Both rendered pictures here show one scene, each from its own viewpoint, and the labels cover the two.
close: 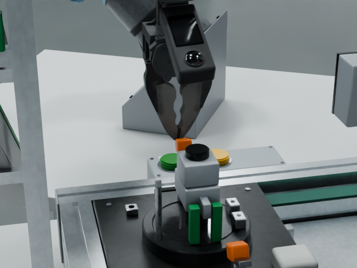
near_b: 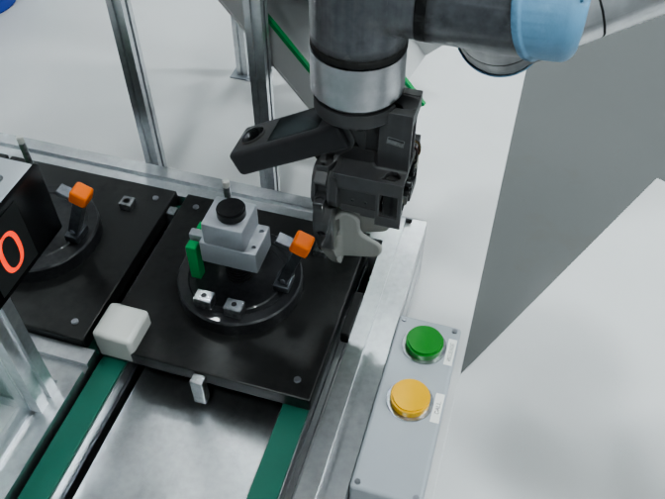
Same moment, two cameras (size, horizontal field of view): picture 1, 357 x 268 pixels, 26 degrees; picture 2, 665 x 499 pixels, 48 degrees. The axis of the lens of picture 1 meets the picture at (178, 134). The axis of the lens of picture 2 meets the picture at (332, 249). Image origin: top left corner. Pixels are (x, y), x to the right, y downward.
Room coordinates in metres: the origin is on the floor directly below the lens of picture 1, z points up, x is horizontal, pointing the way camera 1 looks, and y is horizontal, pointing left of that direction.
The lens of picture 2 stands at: (1.20, -0.44, 1.63)
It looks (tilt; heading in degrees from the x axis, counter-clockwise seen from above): 48 degrees down; 119
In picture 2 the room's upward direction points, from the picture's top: straight up
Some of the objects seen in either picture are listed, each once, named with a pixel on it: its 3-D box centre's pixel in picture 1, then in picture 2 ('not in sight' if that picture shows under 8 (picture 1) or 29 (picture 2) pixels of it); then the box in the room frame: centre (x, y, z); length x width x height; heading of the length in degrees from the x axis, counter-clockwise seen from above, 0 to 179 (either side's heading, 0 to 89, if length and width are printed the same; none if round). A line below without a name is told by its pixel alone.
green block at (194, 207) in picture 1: (194, 224); not in sight; (0.80, -0.02, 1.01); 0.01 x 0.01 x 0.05; 12
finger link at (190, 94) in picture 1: (185, 102); (352, 243); (0.98, -0.01, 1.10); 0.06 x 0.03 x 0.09; 12
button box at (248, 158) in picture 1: (216, 176); (407, 415); (1.08, -0.06, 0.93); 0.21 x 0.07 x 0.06; 102
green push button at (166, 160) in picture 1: (172, 164); (424, 345); (1.06, 0.01, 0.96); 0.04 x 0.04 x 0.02
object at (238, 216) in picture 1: (238, 220); (204, 299); (0.84, -0.08, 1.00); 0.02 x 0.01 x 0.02; 12
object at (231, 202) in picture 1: (232, 206); (235, 308); (0.87, -0.07, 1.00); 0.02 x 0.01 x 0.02; 12
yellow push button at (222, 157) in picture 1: (216, 159); (410, 400); (1.08, -0.06, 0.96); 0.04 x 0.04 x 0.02
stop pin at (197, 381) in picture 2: (287, 239); (200, 388); (0.87, -0.15, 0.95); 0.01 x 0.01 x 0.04; 12
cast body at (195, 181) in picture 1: (198, 177); (225, 229); (0.84, -0.03, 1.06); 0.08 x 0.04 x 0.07; 13
